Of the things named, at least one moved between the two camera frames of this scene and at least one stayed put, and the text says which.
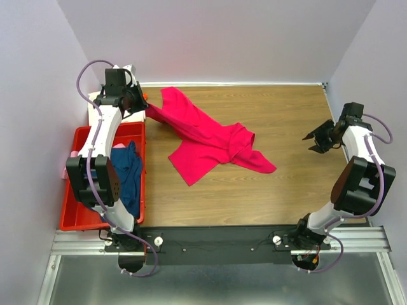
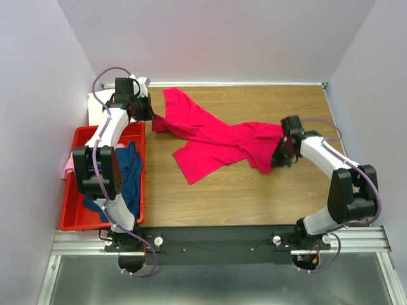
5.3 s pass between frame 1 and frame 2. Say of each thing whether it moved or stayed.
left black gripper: moved
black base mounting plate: stayed
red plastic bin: stayed
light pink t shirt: stayed
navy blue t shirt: stayed
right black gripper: moved
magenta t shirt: moved
